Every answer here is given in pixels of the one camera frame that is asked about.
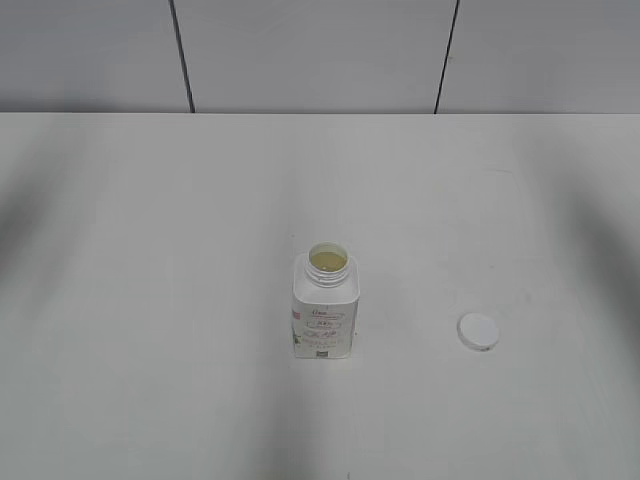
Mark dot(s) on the white Yili Changqing yogurt bottle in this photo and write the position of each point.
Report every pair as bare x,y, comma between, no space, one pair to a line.
325,299

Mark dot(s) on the white plastic bottle cap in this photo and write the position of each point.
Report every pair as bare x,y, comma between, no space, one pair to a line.
478,332

